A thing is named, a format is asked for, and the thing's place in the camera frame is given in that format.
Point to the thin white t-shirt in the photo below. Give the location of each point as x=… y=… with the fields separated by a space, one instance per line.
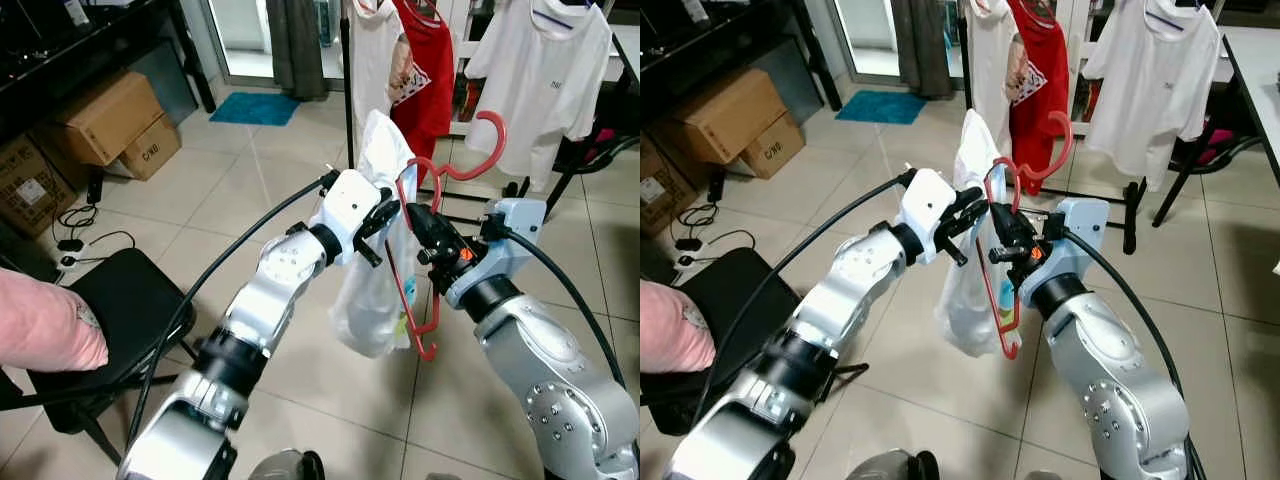
x=965 y=310
x=370 y=310

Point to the red plastic hanger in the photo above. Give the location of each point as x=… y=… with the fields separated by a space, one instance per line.
x=497 y=140
x=1066 y=145

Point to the person pink-sleeved forearm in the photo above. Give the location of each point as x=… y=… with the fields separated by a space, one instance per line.
x=45 y=325
x=675 y=335

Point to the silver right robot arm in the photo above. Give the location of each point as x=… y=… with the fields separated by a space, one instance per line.
x=545 y=370
x=1110 y=380

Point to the purple hanger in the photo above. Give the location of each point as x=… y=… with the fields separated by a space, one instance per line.
x=1168 y=19
x=552 y=17

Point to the red t-shirt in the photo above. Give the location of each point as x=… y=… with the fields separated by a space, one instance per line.
x=430 y=100
x=1035 y=110

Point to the metal clothes rack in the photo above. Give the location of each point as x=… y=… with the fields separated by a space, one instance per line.
x=347 y=100
x=967 y=80

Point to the teal floor mat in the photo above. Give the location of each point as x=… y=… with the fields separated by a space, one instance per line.
x=255 y=108
x=880 y=106

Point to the white printed shirt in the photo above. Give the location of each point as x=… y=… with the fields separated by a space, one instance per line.
x=985 y=60
x=372 y=70

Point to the grey curtain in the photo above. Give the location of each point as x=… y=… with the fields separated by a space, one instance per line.
x=920 y=50
x=295 y=50

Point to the white t-shirt small logo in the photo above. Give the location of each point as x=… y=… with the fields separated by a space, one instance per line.
x=540 y=90
x=1150 y=90

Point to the black chair pink cushion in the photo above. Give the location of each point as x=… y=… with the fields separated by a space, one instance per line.
x=600 y=150
x=1215 y=150

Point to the small cardboard box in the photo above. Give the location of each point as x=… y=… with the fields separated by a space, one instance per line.
x=775 y=152
x=150 y=155

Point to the labelled cardboard box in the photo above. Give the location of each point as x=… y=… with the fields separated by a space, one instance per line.
x=30 y=190
x=662 y=190

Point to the grey robot left foot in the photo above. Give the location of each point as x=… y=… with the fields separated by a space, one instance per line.
x=890 y=467
x=285 y=467

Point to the white power strip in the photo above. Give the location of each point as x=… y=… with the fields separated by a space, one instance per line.
x=68 y=262
x=690 y=268

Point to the large cardboard box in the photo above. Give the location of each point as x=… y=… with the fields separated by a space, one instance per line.
x=105 y=115
x=735 y=115

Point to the black shelf unit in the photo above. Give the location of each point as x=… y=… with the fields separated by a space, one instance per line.
x=80 y=40
x=720 y=40

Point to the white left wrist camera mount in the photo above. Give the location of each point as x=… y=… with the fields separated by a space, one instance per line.
x=350 y=205
x=925 y=200

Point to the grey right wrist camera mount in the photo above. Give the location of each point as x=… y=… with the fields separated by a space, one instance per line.
x=515 y=235
x=1075 y=235

